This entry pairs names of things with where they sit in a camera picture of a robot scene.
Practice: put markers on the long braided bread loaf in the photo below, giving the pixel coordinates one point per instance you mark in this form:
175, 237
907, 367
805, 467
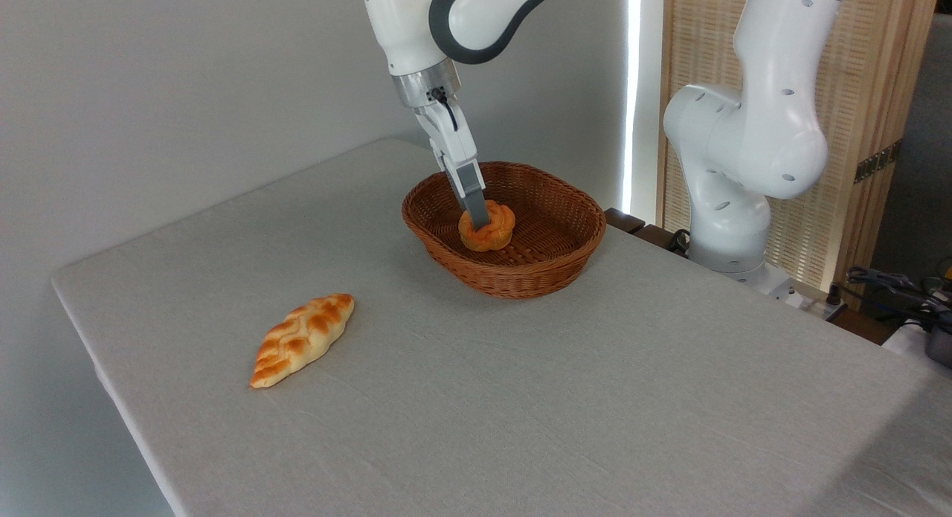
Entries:
301, 340

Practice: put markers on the grey tablecloth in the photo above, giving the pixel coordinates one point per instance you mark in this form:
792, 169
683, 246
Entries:
520, 398

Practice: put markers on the metal screen hinge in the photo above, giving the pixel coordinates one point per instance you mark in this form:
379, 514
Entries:
876, 162

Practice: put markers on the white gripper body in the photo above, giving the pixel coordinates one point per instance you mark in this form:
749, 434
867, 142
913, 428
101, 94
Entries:
450, 141

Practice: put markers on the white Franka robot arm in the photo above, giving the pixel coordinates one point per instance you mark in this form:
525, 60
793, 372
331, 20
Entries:
751, 130

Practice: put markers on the wooden slatted folding screen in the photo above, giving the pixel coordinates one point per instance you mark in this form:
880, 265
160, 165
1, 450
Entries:
870, 85

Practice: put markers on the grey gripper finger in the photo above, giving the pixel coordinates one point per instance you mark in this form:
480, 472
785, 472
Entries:
471, 193

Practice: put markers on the round orange bread bun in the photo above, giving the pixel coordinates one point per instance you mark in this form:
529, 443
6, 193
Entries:
491, 233

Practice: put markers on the brown wicker basket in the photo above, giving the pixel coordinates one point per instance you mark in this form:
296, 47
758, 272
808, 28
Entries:
520, 279

